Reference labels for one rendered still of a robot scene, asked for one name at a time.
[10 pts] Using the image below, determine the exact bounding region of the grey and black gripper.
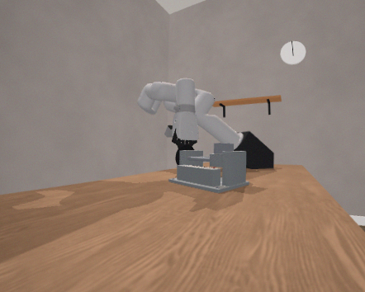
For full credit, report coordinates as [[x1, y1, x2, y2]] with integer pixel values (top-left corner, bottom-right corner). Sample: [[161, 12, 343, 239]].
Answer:
[[172, 111, 198, 148]]

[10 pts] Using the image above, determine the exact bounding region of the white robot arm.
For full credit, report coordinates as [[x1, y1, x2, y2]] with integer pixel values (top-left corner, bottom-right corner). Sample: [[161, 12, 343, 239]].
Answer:
[[138, 78, 244, 150]]

